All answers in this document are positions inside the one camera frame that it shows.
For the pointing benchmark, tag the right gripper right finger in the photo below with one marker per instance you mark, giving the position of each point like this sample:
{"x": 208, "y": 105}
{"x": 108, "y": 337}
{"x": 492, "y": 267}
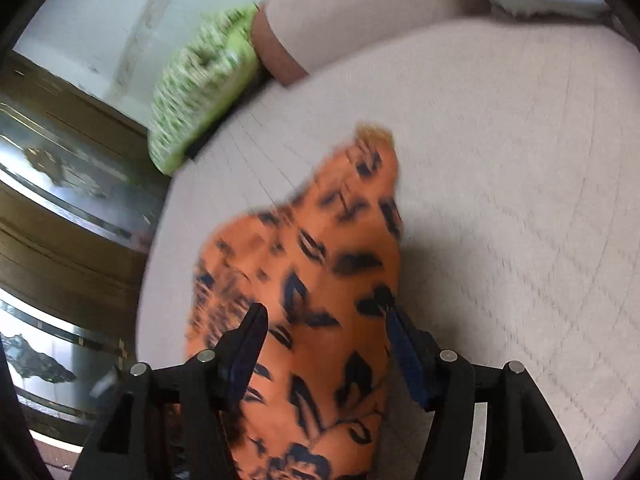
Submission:
{"x": 523, "y": 439}

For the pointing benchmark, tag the pink brown bolster pillow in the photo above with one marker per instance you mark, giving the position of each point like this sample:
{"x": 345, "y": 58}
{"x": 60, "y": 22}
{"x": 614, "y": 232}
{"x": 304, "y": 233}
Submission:
{"x": 295, "y": 38}

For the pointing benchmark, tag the orange black floral blouse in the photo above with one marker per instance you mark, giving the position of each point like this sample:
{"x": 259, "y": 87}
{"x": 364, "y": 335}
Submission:
{"x": 325, "y": 265}

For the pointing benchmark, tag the wooden door with glass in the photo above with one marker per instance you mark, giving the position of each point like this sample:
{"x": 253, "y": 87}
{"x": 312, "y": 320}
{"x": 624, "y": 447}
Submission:
{"x": 80, "y": 200}

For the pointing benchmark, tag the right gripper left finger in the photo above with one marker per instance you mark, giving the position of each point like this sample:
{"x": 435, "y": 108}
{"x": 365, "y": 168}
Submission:
{"x": 129, "y": 440}

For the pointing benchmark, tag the green patterned folded blanket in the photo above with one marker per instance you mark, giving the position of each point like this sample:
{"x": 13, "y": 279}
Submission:
{"x": 200, "y": 83}

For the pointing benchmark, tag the pink quilted mattress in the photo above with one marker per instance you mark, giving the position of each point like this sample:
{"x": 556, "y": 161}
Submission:
{"x": 519, "y": 192}

